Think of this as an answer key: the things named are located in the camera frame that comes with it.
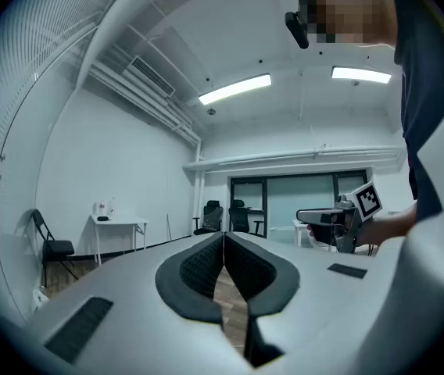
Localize person's dark shirt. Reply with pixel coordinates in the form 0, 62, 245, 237
392, 0, 444, 222

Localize ceiling air vent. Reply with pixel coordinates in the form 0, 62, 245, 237
126, 55, 177, 98

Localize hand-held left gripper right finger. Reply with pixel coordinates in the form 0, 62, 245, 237
224, 230, 383, 375

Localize person's head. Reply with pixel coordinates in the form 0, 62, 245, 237
298, 0, 399, 51

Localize white ceiling pipes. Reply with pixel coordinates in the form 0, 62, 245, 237
88, 60, 204, 148

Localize white plastic bag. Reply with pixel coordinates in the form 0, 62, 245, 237
31, 287, 50, 310

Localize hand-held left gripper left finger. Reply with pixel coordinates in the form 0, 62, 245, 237
26, 230, 254, 375

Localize white window blinds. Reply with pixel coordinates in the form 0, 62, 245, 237
0, 0, 139, 322

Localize black folding chair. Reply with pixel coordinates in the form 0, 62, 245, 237
29, 208, 79, 288

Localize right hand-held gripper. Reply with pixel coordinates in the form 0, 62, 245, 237
295, 180, 385, 254

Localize white wall duct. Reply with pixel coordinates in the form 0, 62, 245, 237
181, 145, 407, 172

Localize black office chair patterned back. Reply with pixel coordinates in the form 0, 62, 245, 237
192, 199, 225, 237

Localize glass door dark frame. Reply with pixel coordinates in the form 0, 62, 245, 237
229, 172, 368, 242

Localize small white table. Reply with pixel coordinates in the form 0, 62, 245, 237
292, 219, 313, 248

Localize ceiling light panel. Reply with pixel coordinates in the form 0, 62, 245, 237
197, 72, 273, 106
330, 65, 392, 85

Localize person's right forearm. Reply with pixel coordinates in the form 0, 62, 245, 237
356, 203, 419, 248

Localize black head-worn camera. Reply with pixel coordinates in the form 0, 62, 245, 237
284, 0, 311, 50

